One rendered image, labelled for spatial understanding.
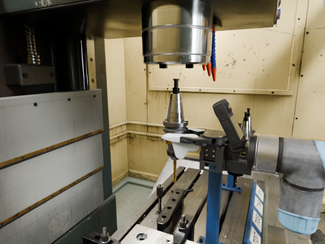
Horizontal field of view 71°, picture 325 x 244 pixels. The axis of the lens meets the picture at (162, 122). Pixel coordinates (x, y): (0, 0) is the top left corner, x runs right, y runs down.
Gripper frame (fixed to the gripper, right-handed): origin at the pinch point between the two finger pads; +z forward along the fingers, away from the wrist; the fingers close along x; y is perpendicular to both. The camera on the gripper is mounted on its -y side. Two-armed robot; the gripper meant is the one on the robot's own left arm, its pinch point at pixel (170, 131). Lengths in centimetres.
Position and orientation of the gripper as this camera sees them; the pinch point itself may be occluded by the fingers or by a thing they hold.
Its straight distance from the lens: 58.1
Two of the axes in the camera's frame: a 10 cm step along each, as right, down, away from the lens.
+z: -9.1, -1.0, 4.1
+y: -0.1, 9.8, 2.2
